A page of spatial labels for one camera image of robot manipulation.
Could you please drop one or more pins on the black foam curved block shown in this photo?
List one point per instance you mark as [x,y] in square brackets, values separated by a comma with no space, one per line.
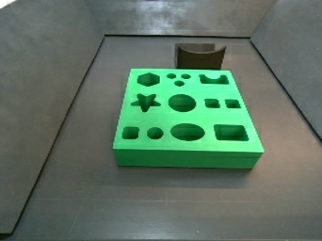
[200,56]

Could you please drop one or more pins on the green foam shape-sorter board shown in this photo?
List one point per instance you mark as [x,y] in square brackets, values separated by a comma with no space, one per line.
[184,119]

